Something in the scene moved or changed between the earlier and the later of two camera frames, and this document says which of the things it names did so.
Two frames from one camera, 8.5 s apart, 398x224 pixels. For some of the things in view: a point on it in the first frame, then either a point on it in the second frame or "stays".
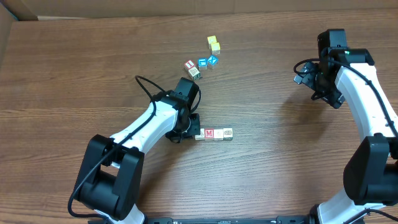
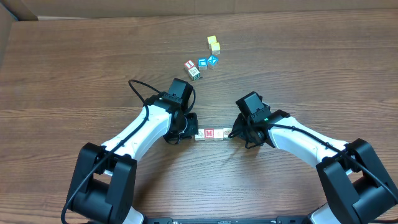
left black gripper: [194, 127] stays
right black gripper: [334, 96] to [239, 124]
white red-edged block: [200, 137] stays
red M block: [209, 133] stays
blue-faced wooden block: [227, 134] stays
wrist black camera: [333, 39] to [253, 105]
